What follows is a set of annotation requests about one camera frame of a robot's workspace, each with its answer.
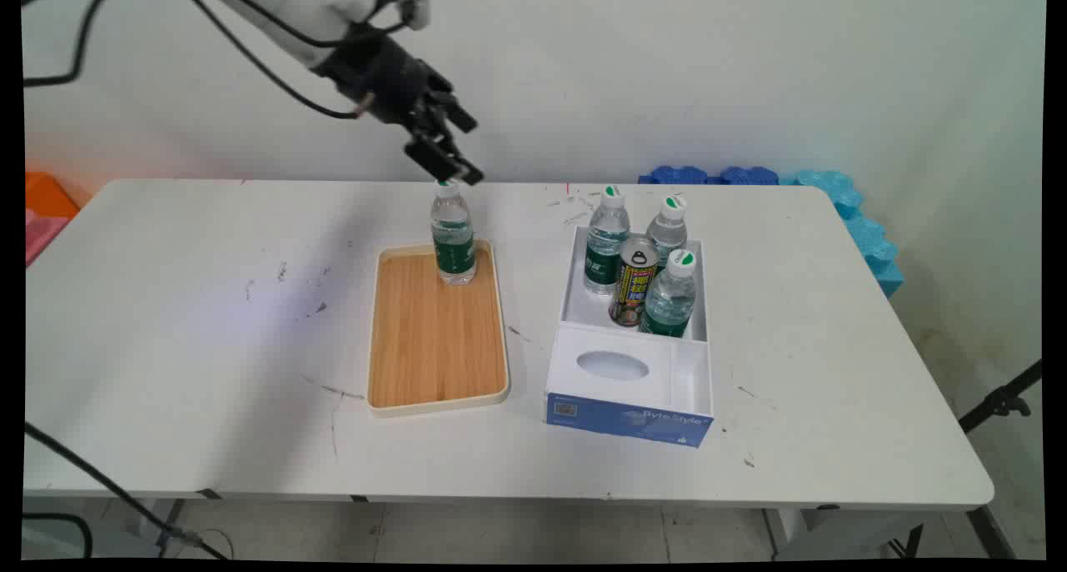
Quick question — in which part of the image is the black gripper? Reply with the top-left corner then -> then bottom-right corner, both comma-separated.
312,25 -> 485,187

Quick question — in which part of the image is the water bottle green label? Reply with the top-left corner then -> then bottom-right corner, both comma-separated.
583,185 -> 632,297
430,178 -> 478,287
638,249 -> 699,339
646,193 -> 690,261

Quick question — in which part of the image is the wooden tray cream rim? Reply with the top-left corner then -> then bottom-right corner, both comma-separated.
366,238 -> 512,419

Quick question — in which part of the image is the dark blue foam mat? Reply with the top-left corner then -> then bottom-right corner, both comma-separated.
719,166 -> 781,186
638,165 -> 709,186

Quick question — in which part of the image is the yellow black drink can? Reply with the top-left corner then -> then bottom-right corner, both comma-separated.
608,237 -> 662,329

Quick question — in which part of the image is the white blue cardboard box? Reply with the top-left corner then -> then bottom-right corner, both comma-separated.
544,225 -> 715,449

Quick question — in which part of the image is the pink foam block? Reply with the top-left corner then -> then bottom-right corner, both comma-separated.
25,208 -> 71,268

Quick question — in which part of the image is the light blue foam mat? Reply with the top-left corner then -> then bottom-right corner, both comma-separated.
779,169 -> 905,299

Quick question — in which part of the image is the grey metal table leg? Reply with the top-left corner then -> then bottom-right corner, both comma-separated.
133,498 -> 189,558

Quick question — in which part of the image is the white metal table leg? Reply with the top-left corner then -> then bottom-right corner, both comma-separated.
762,505 -> 1016,561

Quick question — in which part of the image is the black tripod leg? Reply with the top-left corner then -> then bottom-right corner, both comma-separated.
958,359 -> 1044,436

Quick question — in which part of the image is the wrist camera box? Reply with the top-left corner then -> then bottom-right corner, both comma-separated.
377,0 -> 431,33

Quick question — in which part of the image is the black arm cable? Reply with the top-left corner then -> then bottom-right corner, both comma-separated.
177,0 -> 368,121

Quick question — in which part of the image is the black hanging cable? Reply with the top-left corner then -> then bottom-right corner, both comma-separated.
22,0 -> 122,88

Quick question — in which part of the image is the black floor cable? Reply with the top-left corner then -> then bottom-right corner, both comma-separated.
23,422 -> 233,561

